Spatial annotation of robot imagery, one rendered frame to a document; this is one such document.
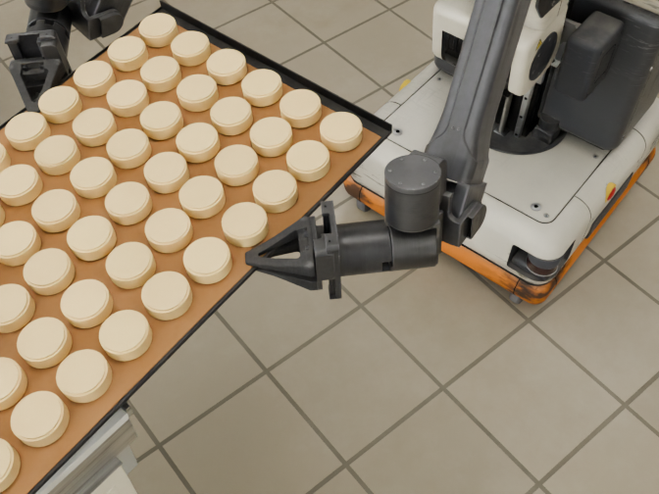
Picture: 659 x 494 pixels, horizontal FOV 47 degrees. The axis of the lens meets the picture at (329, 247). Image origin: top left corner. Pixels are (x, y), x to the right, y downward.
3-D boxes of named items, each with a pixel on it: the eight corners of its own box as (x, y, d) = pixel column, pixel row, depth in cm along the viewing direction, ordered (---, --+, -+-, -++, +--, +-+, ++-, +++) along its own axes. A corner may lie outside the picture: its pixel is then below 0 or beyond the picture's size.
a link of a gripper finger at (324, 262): (249, 299, 83) (335, 289, 83) (241, 263, 77) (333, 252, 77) (247, 248, 87) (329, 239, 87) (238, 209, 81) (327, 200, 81)
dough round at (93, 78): (107, 100, 97) (102, 88, 96) (71, 95, 98) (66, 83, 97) (122, 74, 100) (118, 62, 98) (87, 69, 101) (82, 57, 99)
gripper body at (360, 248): (325, 302, 85) (390, 294, 85) (321, 250, 77) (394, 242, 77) (319, 254, 89) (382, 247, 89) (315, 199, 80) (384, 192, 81)
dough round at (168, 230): (177, 261, 83) (173, 250, 81) (139, 244, 84) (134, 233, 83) (202, 226, 85) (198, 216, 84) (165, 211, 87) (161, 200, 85)
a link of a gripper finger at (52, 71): (-1, 102, 95) (10, 52, 100) (21, 142, 100) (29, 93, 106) (54, 96, 95) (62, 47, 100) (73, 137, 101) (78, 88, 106)
